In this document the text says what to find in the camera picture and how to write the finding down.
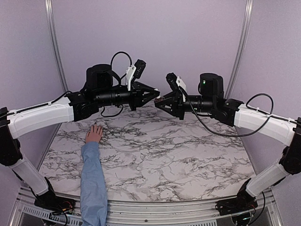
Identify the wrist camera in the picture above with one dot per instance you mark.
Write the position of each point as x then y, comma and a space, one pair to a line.
134, 72
175, 82

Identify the left aluminium frame post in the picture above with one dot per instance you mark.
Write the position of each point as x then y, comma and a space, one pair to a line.
55, 46

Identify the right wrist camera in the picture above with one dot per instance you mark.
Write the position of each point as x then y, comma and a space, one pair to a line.
175, 82

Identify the blue sleeved forearm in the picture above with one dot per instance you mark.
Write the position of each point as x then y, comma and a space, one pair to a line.
93, 193

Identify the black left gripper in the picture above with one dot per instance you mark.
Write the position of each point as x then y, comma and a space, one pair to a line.
138, 89

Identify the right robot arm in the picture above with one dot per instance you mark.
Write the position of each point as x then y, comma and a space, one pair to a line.
235, 113

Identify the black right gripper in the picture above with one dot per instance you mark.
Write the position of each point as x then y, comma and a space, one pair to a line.
177, 109

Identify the right aluminium frame post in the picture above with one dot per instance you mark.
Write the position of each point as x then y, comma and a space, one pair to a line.
241, 47

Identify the mannequin hand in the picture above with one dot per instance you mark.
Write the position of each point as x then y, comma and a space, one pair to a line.
95, 134

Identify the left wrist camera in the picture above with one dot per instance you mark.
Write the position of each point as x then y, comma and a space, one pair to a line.
134, 72

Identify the red nail polish bottle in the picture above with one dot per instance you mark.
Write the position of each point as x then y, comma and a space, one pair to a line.
157, 100

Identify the front aluminium rail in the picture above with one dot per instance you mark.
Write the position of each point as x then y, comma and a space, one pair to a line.
210, 212

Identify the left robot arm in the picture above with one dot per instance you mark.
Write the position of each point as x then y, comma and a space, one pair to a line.
103, 87

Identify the aluminium frame post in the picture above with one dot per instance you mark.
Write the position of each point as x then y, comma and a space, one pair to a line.
241, 47
55, 46

